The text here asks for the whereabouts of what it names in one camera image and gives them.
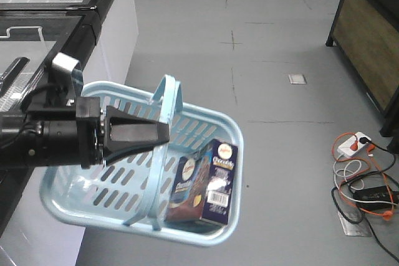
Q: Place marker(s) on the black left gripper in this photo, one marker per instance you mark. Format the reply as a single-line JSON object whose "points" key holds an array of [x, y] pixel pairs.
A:
{"points": [[124, 134]]}

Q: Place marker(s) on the light blue plastic basket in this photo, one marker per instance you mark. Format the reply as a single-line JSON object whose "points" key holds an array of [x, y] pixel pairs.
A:
{"points": [[131, 195]]}

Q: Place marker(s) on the chocolate cookie box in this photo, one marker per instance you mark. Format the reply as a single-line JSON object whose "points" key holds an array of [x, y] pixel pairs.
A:
{"points": [[203, 185]]}

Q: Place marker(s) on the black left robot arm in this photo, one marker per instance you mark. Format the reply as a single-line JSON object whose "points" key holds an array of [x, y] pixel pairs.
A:
{"points": [[46, 131]]}

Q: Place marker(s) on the near white chest freezer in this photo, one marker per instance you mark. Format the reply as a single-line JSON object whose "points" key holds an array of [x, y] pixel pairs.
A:
{"points": [[33, 236]]}

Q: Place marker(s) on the steel floor socket plate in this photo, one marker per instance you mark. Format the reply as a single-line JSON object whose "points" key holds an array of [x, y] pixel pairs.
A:
{"points": [[297, 79]]}

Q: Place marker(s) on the white power strip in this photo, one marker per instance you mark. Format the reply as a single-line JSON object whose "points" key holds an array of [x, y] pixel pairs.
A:
{"points": [[353, 145]]}

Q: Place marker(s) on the black power adapter brick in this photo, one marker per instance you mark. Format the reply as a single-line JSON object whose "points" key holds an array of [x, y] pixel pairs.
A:
{"points": [[376, 198]]}

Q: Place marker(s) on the dark wooden display counter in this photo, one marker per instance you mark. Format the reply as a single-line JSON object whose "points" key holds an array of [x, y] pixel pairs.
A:
{"points": [[366, 33]]}

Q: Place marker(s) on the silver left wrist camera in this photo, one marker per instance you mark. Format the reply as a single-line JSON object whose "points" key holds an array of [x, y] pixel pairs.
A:
{"points": [[68, 74]]}

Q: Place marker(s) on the floor socket plate near cables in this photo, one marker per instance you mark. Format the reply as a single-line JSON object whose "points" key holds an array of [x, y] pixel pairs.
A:
{"points": [[355, 227]]}

